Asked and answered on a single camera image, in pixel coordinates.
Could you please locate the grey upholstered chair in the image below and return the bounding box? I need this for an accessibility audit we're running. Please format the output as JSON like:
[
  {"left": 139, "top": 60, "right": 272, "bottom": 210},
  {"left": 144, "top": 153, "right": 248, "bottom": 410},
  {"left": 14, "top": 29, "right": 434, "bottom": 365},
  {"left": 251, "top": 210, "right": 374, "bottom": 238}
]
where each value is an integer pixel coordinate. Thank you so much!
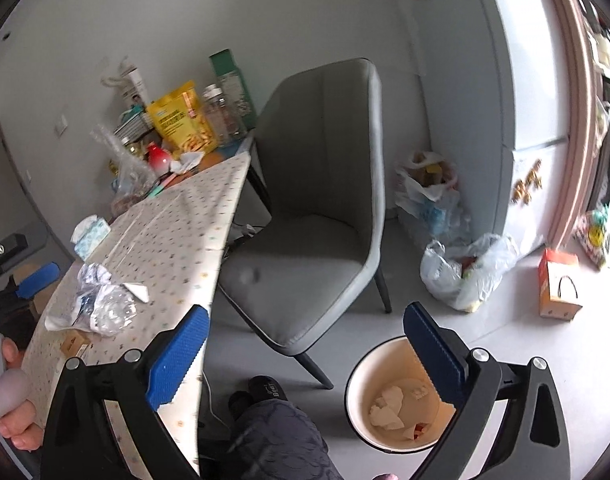
[{"left": 218, "top": 58, "right": 392, "bottom": 389}]

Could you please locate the crumpled white tissue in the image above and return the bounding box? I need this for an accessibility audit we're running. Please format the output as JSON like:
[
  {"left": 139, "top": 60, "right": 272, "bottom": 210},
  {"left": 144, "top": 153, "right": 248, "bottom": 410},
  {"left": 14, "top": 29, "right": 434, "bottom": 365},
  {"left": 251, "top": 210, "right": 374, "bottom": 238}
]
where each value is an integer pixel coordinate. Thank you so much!
[{"left": 169, "top": 151, "right": 205, "bottom": 174}]

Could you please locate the floral dotted tablecloth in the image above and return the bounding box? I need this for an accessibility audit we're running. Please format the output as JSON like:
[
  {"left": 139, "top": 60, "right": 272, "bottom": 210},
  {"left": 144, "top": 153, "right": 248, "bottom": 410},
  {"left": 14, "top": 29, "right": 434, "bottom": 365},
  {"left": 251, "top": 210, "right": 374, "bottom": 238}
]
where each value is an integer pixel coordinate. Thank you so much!
[{"left": 22, "top": 151, "right": 251, "bottom": 479}]

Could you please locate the yellow snack bag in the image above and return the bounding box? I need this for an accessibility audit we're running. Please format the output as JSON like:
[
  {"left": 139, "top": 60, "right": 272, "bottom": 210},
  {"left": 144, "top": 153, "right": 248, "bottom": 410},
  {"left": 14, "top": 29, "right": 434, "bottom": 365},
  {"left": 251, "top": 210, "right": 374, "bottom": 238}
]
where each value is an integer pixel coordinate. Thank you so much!
[{"left": 146, "top": 80, "right": 218, "bottom": 157}]

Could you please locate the blue white tissue box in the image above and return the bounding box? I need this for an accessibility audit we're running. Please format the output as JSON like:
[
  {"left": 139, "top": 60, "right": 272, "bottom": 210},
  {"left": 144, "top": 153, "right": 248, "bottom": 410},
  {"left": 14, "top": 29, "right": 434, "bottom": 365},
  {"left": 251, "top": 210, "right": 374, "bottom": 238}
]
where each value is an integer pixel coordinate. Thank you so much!
[{"left": 70, "top": 214, "right": 111, "bottom": 261}]

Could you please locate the clear plastic bag on table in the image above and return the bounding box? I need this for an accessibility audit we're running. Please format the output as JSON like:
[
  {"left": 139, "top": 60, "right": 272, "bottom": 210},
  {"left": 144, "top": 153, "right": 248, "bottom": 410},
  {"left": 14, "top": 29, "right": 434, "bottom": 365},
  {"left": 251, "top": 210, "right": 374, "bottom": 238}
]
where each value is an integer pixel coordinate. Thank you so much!
[{"left": 90, "top": 125, "right": 157, "bottom": 218}]

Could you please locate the teal pink pen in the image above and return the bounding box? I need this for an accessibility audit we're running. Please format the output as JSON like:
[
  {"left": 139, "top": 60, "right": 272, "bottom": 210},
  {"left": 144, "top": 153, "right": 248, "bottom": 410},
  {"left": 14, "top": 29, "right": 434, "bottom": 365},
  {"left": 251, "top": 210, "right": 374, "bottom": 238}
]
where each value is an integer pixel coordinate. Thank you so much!
[{"left": 148, "top": 174, "right": 180, "bottom": 197}]

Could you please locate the black slipper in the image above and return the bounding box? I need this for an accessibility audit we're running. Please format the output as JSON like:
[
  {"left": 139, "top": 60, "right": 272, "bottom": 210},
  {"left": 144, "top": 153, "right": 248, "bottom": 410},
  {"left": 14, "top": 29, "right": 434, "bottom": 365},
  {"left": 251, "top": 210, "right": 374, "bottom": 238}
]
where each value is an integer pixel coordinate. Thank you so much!
[{"left": 228, "top": 376, "right": 288, "bottom": 419}]

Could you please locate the pink curtain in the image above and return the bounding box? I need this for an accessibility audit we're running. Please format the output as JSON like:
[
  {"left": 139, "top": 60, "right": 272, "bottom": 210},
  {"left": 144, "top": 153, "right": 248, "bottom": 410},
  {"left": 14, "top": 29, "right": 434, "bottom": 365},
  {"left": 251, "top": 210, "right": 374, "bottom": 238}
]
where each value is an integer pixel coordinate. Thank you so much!
[{"left": 548, "top": 0, "right": 597, "bottom": 248}]

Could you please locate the white fridge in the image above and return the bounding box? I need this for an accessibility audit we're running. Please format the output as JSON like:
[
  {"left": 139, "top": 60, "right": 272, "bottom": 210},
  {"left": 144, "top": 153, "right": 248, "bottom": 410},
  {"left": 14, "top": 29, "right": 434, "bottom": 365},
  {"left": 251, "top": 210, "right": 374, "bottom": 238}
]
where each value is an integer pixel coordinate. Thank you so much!
[{"left": 407, "top": 0, "right": 570, "bottom": 256}]

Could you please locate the white milk carton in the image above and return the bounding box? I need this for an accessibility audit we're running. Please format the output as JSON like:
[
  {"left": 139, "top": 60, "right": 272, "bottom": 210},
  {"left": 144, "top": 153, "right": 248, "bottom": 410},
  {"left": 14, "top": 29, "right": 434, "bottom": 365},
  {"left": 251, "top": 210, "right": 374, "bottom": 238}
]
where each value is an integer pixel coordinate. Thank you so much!
[{"left": 101, "top": 56, "right": 151, "bottom": 108}]

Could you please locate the orange cardboard box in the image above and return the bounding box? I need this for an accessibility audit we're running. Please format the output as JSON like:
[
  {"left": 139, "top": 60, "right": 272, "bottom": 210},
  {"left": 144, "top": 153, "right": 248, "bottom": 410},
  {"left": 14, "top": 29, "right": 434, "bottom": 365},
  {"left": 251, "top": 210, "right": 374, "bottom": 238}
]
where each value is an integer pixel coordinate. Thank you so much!
[{"left": 538, "top": 248, "right": 583, "bottom": 322}]

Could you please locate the white plastic bag by fridge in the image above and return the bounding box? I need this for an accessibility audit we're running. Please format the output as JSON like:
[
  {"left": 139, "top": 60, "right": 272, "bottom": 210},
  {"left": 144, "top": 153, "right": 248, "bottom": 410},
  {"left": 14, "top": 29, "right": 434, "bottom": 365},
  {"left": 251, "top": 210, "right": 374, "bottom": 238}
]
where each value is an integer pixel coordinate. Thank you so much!
[{"left": 394, "top": 151, "right": 471, "bottom": 247}]

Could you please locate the red white peach ornament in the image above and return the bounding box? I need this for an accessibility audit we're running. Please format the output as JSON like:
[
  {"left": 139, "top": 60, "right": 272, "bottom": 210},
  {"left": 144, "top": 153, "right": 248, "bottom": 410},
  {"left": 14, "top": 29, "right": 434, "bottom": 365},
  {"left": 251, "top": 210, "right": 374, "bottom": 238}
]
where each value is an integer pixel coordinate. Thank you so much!
[{"left": 146, "top": 143, "right": 171, "bottom": 178}]

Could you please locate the clear glass jar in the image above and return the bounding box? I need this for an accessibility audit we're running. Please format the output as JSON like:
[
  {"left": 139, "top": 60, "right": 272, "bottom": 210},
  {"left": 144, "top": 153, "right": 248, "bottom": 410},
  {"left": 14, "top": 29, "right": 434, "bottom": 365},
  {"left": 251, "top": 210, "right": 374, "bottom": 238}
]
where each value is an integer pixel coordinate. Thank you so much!
[{"left": 202, "top": 84, "right": 242, "bottom": 146}]

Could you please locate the clear plastic bag on floor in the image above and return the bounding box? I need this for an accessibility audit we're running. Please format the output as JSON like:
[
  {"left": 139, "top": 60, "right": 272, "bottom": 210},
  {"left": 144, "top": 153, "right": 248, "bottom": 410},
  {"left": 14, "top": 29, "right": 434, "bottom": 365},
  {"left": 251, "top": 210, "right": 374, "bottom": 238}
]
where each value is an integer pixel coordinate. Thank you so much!
[{"left": 420, "top": 233, "right": 519, "bottom": 313}]

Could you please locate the dark patterned trouser leg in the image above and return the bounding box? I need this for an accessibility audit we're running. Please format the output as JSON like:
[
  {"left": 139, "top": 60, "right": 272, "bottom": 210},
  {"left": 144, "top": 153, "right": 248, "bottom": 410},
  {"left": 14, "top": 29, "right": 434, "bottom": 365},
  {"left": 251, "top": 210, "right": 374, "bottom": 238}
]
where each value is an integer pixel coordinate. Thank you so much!
[{"left": 224, "top": 399, "right": 341, "bottom": 480}]

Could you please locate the person left hand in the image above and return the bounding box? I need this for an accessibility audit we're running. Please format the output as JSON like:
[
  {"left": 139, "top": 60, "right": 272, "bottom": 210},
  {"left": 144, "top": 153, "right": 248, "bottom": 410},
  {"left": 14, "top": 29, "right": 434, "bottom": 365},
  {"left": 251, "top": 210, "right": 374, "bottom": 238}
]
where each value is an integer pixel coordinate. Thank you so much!
[{"left": 0, "top": 335, "right": 43, "bottom": 452}]

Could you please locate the green tall box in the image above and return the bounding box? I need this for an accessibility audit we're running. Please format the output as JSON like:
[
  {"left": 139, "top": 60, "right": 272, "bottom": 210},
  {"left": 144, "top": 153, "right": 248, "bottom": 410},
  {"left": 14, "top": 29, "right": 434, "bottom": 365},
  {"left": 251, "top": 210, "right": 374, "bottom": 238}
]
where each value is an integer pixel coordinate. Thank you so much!
[{"left": 209, "top": 49, "right": 257, "bottom": 130}]

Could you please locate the crushed clear plastic bottle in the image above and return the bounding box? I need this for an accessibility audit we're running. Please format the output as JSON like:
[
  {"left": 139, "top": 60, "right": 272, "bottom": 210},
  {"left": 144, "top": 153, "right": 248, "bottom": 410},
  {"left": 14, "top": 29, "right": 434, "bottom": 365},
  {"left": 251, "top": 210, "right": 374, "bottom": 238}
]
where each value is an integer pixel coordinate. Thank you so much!
[{"left": 73, "top": 284, "right": 137, "bottom": 337}]

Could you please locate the white round trash bin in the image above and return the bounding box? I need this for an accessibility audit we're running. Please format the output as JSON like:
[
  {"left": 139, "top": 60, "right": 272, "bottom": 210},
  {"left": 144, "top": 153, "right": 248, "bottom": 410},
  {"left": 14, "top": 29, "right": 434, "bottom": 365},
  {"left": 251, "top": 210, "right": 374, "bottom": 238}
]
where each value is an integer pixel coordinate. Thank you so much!
[{"left": 344, "top": 336, "right": 455, "bottom": 454}]

